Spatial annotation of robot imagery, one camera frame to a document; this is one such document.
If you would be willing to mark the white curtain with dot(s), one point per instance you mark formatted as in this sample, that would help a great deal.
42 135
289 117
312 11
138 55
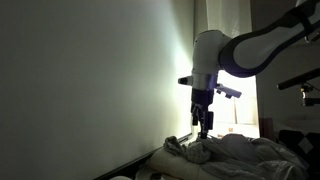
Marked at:
230 16

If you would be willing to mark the dark checked blanket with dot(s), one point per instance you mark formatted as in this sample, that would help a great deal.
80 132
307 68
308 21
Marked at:
290 143

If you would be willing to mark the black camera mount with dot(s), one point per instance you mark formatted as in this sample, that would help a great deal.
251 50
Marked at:
311 101

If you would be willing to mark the white wrist camera mount plate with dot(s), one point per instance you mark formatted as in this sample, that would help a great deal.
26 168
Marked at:
228 90

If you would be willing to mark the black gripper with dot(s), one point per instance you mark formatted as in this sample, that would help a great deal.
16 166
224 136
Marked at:
202 99

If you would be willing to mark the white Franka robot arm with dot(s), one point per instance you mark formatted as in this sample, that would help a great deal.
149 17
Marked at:
206 53

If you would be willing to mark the black bar camera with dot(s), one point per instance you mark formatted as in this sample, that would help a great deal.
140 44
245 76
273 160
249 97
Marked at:
300 79

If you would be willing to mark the grey marled sock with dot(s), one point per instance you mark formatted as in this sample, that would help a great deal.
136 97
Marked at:
195 152

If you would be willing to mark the black board edge trim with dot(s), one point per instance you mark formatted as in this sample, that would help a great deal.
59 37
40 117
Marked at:
140 159

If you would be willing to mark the grey mesh laundry bag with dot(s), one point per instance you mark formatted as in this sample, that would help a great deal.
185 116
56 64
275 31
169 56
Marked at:
246 153

